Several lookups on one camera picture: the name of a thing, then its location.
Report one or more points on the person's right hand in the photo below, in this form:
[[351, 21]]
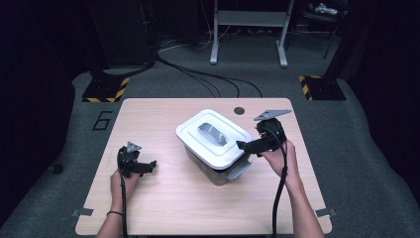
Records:
[[290, 165]]

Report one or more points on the round dark table grommet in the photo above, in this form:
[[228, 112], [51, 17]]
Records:
[[239, 110]]

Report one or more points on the person's left hand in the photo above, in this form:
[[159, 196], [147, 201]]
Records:
[[119, 191]]

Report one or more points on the grey plastic storage box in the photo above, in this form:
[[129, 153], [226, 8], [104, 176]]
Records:
[[211, 172]]

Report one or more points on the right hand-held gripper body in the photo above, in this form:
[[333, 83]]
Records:
[[272, 132]]

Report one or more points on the black wristband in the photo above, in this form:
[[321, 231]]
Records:
[[114, 213]]

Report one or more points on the grey tape piece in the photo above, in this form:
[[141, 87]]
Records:
[[326, 212], [82, 212]]

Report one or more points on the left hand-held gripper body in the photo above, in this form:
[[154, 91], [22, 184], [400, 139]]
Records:
[[127, 162]]

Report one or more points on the black yellow striped base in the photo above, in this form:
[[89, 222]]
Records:
[[322, 88], [105, 91]]

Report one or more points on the white cloth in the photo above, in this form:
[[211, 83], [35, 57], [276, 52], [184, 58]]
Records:
[[325, 9]]

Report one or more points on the dark chair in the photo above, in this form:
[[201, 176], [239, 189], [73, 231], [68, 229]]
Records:
[[320, 20]]

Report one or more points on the white metal stand frame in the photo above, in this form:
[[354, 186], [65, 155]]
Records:
[[251, 18]]

